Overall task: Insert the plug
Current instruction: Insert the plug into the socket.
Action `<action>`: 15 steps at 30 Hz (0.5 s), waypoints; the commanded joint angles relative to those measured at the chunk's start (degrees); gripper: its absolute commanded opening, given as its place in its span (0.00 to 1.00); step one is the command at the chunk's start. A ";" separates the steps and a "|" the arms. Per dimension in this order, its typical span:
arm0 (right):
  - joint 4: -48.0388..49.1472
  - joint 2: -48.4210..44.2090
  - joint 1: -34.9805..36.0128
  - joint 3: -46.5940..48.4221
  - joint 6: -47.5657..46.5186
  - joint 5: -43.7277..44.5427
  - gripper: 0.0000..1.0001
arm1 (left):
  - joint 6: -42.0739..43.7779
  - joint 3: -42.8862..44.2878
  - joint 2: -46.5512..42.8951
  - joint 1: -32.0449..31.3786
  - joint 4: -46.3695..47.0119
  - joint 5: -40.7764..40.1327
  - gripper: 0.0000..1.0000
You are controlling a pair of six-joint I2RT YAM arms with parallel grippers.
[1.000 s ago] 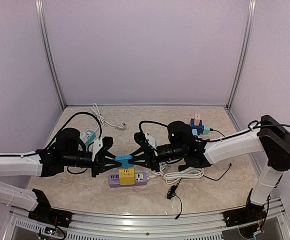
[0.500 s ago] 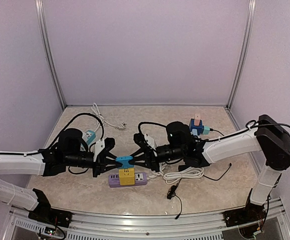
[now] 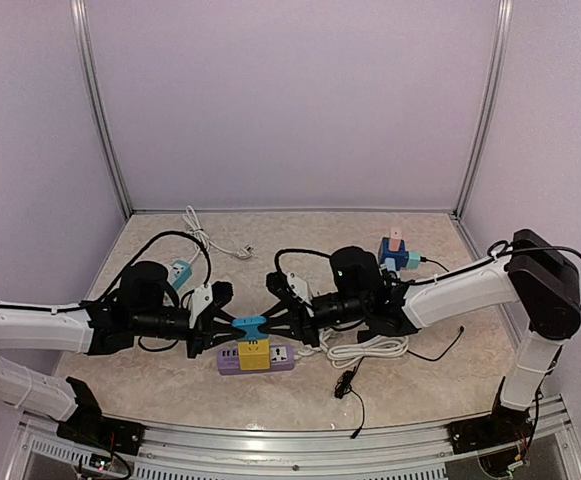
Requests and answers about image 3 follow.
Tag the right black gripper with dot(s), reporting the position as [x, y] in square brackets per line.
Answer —
[300, 328]

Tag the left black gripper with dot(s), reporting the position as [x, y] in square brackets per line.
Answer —
[203, 334]

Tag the purple power strip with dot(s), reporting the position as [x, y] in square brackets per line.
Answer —
[238, 361]

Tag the yellow cube socket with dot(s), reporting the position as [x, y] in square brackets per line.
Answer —
[254, 355]

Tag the teal power strip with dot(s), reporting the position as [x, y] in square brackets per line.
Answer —
[179, 272]

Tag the black power adapter with cable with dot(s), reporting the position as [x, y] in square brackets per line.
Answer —
[344, 387]

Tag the light blue plug adapter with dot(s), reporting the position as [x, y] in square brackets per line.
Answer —
[391, 265]

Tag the dark blue cube socket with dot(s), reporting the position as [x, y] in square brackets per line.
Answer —
[399, 256]

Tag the pink plug adapter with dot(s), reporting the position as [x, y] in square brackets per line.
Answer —
[395, 239]

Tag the teal plug adapter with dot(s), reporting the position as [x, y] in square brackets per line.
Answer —
[413, 260]

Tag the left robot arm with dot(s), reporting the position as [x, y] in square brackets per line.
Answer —
[139, 302]

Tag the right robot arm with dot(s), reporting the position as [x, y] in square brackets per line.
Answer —
[527, 270]

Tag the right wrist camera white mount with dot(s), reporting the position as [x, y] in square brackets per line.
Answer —
[289, 287]

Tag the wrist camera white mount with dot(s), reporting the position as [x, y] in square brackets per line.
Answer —
[289, 287]
[220, 292]

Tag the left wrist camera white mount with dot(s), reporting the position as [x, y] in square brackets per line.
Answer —
[220, 292]

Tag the aluminium front rail frame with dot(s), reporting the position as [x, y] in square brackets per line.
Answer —
[430, 450]

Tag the right aluminium corner post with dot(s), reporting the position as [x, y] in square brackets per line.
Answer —
[487, 108]

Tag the aluminium corner post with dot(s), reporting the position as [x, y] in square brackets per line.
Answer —
[487, 108]
[80, 22]

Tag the left aluminium corner post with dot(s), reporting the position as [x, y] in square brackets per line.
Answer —
[80, 22]

